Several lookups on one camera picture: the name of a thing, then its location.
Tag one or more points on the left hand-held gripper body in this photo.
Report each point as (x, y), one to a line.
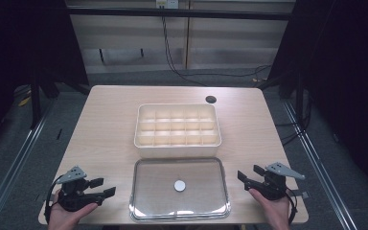
(73, 198)

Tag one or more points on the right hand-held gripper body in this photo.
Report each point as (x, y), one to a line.
(273, 188)

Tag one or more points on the clear lid with white knob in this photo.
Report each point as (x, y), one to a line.
(159, 191)

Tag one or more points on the white compartment storage box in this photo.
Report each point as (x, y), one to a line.
(177, 150)

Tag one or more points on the person's left hand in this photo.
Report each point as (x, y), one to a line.
(65, 218)

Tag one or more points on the person's right hand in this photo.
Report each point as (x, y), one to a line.
(278, 212)

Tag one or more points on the small black floor object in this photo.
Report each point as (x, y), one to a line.
(59, 134)

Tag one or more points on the black round table grommet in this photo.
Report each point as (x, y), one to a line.
(211, 99)

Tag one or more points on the black metal stand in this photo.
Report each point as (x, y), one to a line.
(35, 102)

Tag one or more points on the yellow floor object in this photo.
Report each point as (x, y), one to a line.
(24, 101)

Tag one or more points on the black curtain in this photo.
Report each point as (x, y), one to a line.
(19, 41)
(348, 80)

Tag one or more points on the aluminium floor rail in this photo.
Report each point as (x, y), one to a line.
(16, 166)
(316, 159)

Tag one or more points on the black horizontal frame bar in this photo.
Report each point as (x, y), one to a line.
(179, 13)

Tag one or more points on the white wall socket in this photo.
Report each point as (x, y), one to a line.
(167, 4)

